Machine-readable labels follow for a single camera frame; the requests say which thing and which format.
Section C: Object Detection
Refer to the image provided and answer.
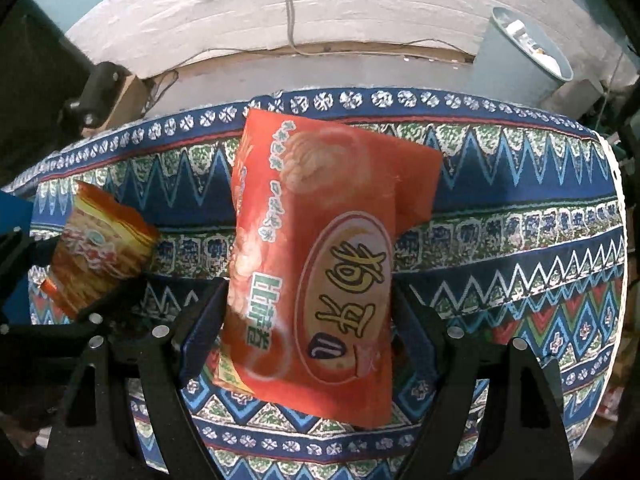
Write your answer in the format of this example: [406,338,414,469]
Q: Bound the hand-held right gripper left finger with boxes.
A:
[45,276,231,480]

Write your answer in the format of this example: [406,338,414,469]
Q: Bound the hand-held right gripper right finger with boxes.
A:
[392,282,575,480]

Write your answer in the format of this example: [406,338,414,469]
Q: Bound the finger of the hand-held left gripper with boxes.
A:
[0,227,56,321]
[5,276,151,348]

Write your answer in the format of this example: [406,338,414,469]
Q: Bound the yellow orange snack packet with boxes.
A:
[40,180,161,320]

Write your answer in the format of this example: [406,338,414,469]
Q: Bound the red snack packet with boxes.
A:
[212,108,445,428]

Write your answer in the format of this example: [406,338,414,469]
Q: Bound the blue patterned tablecloth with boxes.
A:
[2,89,628,480]

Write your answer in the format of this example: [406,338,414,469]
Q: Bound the black chair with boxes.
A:
[0,0,128,186]

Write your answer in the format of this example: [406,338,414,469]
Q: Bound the small brown cardboard box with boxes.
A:
[107,75,149,126]

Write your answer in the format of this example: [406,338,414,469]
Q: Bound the grey trash bin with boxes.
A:
[472,6,574,111]

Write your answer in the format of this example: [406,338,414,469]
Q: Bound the grey power cable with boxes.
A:
[200,0,476,64]

